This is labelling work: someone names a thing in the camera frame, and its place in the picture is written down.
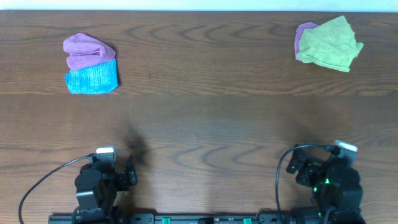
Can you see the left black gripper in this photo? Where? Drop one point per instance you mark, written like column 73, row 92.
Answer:
column 123, row 179

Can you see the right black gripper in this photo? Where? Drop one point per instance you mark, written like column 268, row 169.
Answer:
column 312, row 167

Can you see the purple microfiber cloth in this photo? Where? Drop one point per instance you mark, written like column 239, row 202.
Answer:
column 86, row 51

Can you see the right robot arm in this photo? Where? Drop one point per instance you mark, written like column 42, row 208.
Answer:
column 336, row 191

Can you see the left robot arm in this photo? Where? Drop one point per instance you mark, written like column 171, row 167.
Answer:
column 97, row 186

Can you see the blue folded cloth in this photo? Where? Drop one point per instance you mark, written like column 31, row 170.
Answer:
column 95, row 80

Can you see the green microfiber cloth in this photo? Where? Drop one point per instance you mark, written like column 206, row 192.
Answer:
column 331, row 45

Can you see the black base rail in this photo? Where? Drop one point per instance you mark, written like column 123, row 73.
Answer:
column 264, row 218

